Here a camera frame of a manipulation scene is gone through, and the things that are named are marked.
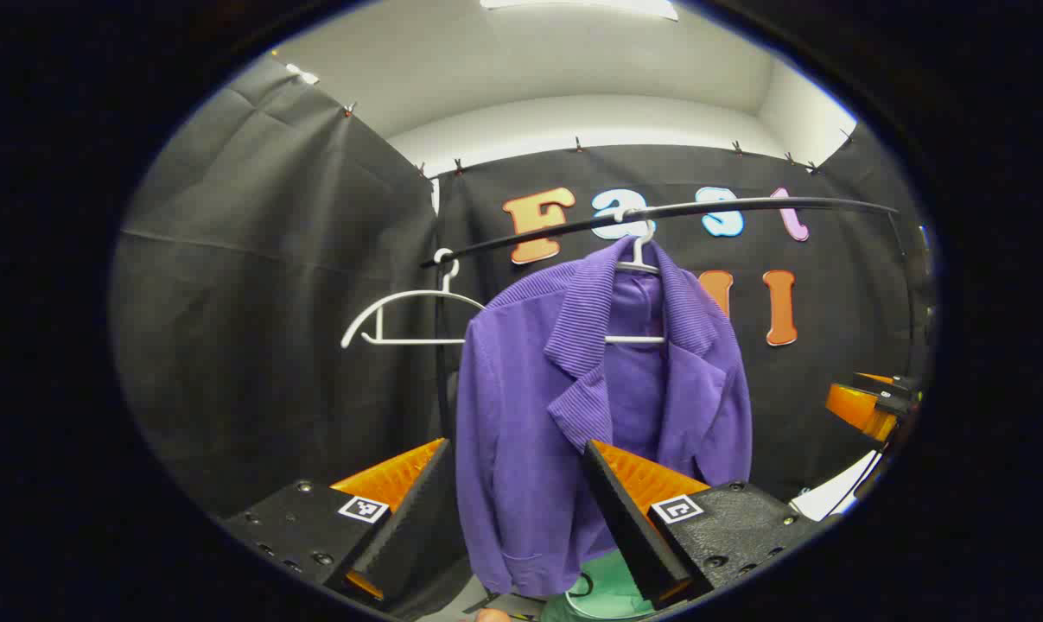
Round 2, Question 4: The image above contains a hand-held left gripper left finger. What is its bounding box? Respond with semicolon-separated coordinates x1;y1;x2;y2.
223;438;455;603

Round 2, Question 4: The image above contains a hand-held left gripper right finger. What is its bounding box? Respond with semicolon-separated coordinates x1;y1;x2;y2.
580;439;820;610

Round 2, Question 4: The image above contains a green laundry hamper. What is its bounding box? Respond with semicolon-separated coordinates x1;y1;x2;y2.
538;549;660;621

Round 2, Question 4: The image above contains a purple jacket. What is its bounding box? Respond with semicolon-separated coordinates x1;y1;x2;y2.
455;235;754;599

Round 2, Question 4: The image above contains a white clothes hanger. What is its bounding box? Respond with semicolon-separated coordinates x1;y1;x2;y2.
340;248;487;349
605;207;667;346

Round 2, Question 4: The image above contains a black clothes rack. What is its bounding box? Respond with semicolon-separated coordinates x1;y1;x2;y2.
420;197;919;441

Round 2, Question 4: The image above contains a plain black backdrop cloth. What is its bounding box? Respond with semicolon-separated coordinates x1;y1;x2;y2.
111;54;442;519

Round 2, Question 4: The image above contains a row of small metal clips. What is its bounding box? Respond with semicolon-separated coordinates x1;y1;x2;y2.
270;52;855;178

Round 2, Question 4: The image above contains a thin black cable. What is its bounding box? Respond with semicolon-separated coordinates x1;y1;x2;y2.
819;449;885;519

